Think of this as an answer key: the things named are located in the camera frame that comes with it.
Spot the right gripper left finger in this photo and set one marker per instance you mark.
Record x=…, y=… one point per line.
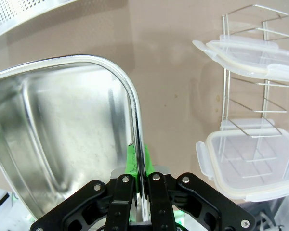
x=86, y=204

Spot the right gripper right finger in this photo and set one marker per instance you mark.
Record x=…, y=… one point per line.
x=195, y=204

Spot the clear plastic clip lid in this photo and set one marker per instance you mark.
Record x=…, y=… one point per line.
x=255, y=60
x=200, y=45
x=204, y=156

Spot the steel rectangular container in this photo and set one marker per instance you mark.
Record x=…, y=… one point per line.
x=69, y=120

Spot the clear plastic storage box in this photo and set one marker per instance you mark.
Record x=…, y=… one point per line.
x=267, y=209

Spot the white device with green light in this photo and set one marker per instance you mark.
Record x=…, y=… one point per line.
x=0, y=197

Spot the perforated steel tray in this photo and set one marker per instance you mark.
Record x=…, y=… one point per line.
x=4, y=14

